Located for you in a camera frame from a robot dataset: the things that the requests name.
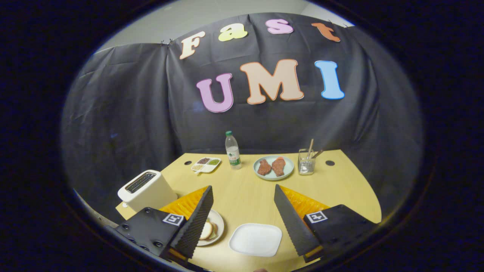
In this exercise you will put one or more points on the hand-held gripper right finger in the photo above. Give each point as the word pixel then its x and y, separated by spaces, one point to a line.
pixel 293 223

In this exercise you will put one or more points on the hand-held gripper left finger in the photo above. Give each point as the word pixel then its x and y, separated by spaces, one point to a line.
pixel 194 223

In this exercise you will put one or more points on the beige round plate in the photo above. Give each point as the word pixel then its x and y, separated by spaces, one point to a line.
pixel 220 221

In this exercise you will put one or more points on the white square plate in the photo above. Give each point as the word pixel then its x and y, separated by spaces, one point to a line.
pixel 255 240

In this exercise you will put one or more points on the white toaster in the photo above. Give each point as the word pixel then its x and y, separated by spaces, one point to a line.
pixel 151 192

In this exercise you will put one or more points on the light blue round plate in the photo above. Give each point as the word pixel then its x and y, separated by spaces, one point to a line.
pixel 289 168

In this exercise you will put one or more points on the white divided condiment tray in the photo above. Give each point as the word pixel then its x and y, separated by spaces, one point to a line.
pixel 211 168

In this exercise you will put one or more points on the clear glass utensil holder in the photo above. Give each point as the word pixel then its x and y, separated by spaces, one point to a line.
pixel 305 166

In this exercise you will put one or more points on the brown steak piece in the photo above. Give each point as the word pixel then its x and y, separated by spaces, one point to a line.
pixel 278 166
pixel 264 167

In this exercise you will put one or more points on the wooden chopstick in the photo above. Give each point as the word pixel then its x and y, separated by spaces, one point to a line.
pixel 311 145

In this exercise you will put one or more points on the clear plastic water bottle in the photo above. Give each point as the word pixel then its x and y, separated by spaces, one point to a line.
pixel 233 153

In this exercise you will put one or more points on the black backdrop cloth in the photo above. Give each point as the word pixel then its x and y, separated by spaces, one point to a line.
pixel 132 113

